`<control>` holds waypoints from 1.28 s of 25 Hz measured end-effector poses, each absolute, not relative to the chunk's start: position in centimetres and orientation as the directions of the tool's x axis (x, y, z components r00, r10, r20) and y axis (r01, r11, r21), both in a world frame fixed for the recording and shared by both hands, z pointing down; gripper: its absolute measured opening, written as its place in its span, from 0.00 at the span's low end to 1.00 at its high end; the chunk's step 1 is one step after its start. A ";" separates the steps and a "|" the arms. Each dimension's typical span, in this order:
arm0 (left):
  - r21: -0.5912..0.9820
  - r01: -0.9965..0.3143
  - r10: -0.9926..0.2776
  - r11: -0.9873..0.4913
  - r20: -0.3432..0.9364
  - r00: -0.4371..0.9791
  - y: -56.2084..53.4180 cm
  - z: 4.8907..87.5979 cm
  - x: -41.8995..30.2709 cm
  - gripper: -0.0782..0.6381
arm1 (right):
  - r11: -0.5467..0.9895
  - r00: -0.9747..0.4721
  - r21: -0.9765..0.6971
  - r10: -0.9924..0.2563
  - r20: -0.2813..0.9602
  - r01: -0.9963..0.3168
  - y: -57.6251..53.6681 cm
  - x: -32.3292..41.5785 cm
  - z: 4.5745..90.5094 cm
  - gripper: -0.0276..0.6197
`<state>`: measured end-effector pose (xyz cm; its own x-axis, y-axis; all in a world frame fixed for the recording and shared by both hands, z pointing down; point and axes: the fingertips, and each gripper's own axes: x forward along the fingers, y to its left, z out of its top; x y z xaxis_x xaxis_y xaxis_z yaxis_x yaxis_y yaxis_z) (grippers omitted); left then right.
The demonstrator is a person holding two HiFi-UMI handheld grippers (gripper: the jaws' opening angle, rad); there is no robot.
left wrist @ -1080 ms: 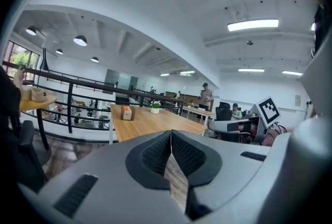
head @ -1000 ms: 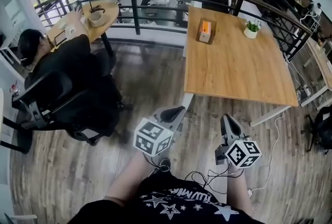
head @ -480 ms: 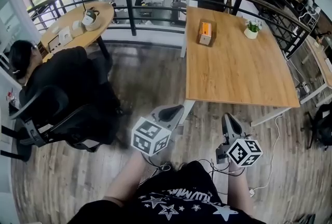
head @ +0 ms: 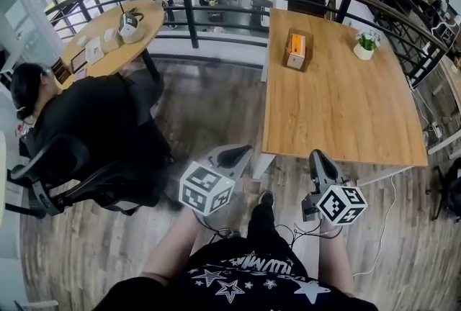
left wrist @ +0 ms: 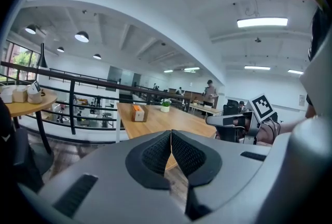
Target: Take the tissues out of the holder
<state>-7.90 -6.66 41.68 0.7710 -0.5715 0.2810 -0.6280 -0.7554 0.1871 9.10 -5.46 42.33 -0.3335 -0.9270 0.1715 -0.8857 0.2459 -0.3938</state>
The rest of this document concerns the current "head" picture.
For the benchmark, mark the round wooden table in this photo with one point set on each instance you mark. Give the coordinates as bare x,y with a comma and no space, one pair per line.
144,21

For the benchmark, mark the wooden desk white legs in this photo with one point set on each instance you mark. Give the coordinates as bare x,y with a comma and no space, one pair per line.
452,72

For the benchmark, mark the person's black trouser leg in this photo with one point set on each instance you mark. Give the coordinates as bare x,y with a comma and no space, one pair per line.
261,223

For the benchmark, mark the person's black star-print shirt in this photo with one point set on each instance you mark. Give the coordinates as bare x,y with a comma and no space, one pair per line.
245,288

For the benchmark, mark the white frame with dark panel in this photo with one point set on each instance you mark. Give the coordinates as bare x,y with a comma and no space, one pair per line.
36,304

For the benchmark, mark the beige square box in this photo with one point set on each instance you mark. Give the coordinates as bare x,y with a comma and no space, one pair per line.
111,39

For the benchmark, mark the person's left forearm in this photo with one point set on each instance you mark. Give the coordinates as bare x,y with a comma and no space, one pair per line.
173,248

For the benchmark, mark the potted plant in white pot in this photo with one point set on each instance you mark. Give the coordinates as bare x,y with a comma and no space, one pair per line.
363,52

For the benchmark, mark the white power strip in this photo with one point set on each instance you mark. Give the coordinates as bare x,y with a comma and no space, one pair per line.
436,129

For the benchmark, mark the rectangular wooden table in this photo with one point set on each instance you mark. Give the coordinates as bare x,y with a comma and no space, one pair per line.
263,165

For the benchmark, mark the person's black shoe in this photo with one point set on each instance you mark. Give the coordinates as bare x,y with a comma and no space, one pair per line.
266,198

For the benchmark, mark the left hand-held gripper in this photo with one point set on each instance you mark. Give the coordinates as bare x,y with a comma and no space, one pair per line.
207,190

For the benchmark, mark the white round table black base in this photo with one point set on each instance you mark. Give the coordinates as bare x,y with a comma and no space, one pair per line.
3,172

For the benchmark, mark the purple notebook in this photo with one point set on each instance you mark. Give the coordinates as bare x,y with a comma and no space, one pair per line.
80,73

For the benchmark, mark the black office chair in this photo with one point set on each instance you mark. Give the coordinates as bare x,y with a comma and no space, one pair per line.
54,158

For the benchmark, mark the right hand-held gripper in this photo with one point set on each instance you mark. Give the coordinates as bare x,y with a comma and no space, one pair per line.
340,207

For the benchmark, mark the dark framed tablet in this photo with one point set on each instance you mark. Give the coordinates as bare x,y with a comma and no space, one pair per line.
79,61

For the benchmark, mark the black metal railing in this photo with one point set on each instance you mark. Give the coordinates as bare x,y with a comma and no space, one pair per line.
189,7

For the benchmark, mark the orange and white box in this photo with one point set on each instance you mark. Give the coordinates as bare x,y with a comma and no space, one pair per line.
297,45

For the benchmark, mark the brown transparent container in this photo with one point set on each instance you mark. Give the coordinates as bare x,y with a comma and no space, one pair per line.
309,50

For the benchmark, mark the person's right forearm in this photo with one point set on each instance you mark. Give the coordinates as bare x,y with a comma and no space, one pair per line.
335,259

